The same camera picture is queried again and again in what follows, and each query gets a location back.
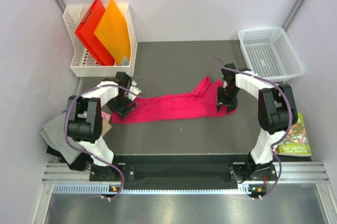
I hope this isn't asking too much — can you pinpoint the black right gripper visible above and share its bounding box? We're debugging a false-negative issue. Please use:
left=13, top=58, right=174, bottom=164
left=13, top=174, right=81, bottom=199
left=217, top=86, right=241, bottom=114

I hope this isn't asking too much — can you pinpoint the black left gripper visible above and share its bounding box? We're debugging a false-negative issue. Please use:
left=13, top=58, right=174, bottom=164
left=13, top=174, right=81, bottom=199
left=106, top=93, right=137, bottom=120

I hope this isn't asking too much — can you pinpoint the pink red t shirt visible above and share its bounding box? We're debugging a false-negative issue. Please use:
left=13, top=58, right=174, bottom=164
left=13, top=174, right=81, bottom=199
left=111, top=77, right=236, bottom=124

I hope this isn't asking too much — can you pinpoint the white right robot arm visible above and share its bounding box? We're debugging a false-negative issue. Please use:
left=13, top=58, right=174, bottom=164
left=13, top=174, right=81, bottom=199
left=216, top=64, right=298, bottom=183

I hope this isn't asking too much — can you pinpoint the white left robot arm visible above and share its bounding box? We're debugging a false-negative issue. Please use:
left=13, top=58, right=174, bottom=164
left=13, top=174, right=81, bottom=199
left=65, top=72, right=141, bottom=181

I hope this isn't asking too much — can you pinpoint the brown folded cloth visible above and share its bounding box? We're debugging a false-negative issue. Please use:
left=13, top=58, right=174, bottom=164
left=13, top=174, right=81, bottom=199
left=102, top=119, right=112, bottom=137

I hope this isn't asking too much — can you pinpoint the white file organizer rack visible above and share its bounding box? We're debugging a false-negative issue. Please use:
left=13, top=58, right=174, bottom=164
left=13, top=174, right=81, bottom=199
left=63, top=4, right=137, bottom=77

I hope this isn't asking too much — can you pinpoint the white plastic mesh basket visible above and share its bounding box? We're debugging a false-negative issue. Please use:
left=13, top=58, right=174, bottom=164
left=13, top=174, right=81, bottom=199
left=238, top=26, right=305, bottom=82

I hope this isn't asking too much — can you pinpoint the orange plastic folder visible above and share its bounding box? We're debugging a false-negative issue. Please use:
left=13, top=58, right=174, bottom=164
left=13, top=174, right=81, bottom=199
left=94, top=0, right=131, bottom=66

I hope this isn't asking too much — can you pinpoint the grey folded t shirt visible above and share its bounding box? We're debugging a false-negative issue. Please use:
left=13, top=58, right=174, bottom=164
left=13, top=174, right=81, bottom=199
left=40, top=113, right=85, bottom=165

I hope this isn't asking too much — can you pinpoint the green treehouse book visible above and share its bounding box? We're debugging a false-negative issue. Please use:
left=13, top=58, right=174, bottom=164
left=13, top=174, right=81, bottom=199
left=276, top=113, right=312, bottom=157

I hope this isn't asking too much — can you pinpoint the red plastic folder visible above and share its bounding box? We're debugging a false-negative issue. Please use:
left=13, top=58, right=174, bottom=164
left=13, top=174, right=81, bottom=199
left=75, top=0, right=115, bottom=66

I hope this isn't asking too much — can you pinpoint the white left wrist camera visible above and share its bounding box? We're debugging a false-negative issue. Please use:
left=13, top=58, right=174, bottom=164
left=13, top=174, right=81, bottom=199
left=127, top=80, right=142, bottom=101

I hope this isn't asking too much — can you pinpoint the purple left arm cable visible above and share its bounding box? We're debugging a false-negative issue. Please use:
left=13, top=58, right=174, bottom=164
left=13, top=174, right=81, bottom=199
left=62, top=77, right=156, bottom=200

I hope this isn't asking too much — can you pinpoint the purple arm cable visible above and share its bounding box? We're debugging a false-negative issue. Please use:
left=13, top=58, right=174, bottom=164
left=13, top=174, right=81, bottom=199
left=62, top=77, right=156, bottom=200
left=207, top=55, right=293, bottom=199

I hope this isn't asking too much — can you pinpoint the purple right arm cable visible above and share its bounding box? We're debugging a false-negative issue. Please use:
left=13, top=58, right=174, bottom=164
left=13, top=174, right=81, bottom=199
left=207, top=55, right=293, bottom=199

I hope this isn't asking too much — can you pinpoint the aluminium front rail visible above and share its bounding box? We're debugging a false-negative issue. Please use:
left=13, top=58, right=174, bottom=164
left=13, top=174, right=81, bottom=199
left=42, top=162, right=329, bottom=196

